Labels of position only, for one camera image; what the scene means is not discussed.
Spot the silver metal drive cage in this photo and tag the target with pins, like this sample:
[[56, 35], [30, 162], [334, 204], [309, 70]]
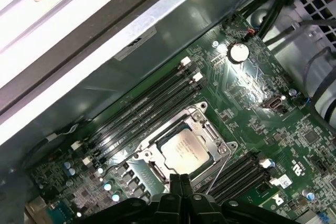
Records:
[[323, 37]]

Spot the black PC case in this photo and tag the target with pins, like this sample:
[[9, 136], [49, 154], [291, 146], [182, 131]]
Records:
[[78, 44]]

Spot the serial port connector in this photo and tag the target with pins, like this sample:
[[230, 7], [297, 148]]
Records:
[[61, 208]]

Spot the silver capacitor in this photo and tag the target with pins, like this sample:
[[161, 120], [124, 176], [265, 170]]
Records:
[[107, 186], [66, 165], [115, 197], [311, 196], [71, 172]]

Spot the round coin battery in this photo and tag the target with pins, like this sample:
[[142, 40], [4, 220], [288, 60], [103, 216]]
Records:
[[238, 52]]

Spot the black RAM slot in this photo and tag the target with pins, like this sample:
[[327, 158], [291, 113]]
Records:
[[236, 166], [136, 134], [236, 176], [136, 99], [136, 111], [136, 123], [252, 189], [244, 182]]

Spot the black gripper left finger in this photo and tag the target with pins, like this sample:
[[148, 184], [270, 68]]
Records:
[[176, 184]]

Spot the metal socket cover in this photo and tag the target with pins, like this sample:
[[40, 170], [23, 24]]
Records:
[[203, 124]]

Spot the internal USB port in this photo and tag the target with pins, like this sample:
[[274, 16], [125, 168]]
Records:
[[274, 103]]

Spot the CPU socket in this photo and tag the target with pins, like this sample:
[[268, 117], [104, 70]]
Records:
[[141, 157]]

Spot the silver CPU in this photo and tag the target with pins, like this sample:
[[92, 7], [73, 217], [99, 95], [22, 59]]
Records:
[[183, 150]]

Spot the silver rear port block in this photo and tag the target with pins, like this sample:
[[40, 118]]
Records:
[[35, 208]]

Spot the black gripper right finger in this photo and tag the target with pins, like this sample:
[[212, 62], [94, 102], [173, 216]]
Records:
[[187, 184]]

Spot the green motherboard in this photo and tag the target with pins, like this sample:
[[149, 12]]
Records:
[[249, 98]]

